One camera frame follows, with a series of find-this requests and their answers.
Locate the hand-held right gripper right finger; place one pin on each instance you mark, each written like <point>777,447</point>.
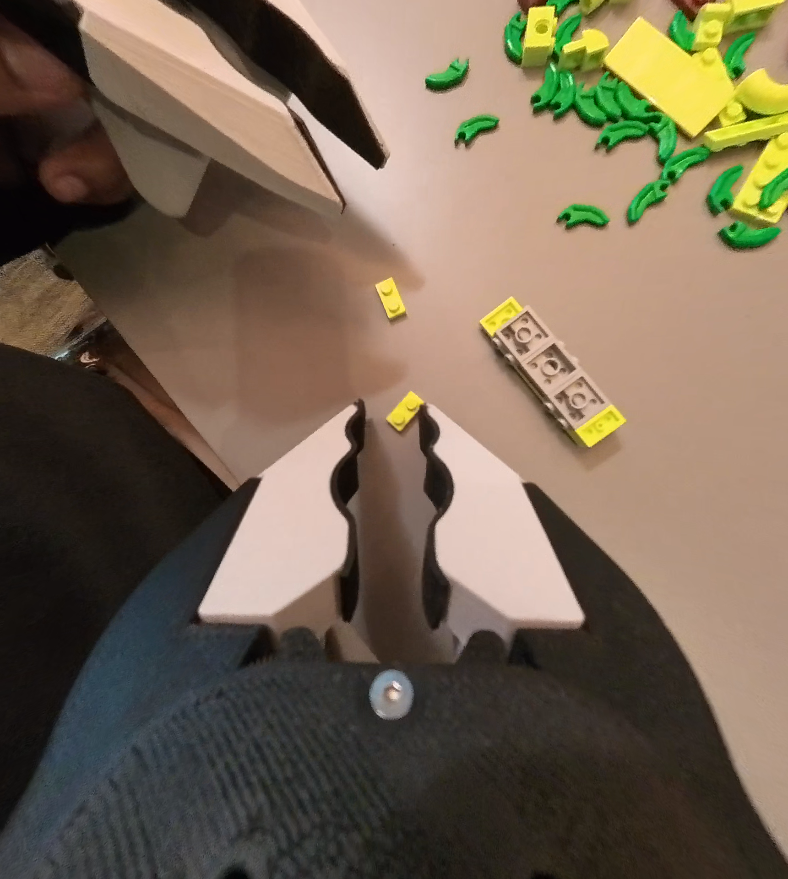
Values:
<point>503,549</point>

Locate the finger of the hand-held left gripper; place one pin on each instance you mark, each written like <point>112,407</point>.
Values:
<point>311,75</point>
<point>194,96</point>

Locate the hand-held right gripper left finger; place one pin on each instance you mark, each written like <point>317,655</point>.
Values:
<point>277,549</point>

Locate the lime long studded plate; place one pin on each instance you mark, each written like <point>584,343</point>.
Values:
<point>603,426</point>

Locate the light grey bracket brick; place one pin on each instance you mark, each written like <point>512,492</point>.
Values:
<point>579,399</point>
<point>524,333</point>

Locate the small lime plate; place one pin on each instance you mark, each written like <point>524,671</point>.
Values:
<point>391,299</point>
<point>405,410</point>

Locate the pile of mixed toy bricks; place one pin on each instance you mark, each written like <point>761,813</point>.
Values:
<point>675,75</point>

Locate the person's left hand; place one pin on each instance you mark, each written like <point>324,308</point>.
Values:
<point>2,82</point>

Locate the green curved leaf piece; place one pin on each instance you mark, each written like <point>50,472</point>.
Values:
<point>447,77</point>
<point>476,127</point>
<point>583,216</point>

